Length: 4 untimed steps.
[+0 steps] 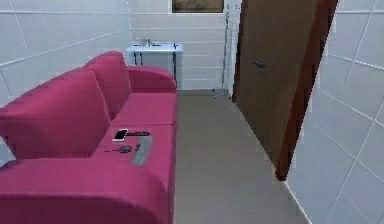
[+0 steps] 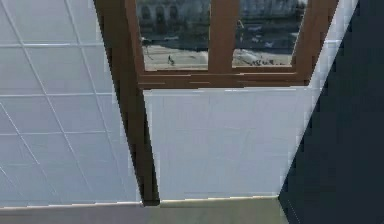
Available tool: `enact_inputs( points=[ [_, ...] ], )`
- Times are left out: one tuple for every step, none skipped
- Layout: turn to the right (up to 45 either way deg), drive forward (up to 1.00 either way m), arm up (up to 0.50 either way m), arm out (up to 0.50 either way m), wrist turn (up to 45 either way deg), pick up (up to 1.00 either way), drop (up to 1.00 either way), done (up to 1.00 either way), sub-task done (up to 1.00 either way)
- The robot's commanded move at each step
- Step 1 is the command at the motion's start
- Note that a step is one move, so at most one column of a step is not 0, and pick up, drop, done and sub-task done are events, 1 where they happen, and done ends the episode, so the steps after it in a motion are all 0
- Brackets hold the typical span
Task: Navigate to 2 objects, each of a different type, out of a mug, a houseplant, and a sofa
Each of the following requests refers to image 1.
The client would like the black remote control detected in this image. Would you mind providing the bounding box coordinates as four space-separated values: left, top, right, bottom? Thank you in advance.
126 131 151 138

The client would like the brown room door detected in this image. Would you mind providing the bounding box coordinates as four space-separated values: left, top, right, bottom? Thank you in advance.
231 0 340 182

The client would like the red sofa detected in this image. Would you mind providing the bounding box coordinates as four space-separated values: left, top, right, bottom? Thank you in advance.
0 50 178 224

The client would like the white phone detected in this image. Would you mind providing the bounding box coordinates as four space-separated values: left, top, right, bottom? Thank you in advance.
111 128 130 143

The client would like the framed wall picture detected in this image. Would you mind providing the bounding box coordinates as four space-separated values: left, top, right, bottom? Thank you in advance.
171 0 225 14

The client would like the grey remote control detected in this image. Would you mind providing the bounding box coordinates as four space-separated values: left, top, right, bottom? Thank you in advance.
130 135 154 167

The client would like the white side table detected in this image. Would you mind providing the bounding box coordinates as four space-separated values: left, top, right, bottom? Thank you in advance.
125 42 184 88

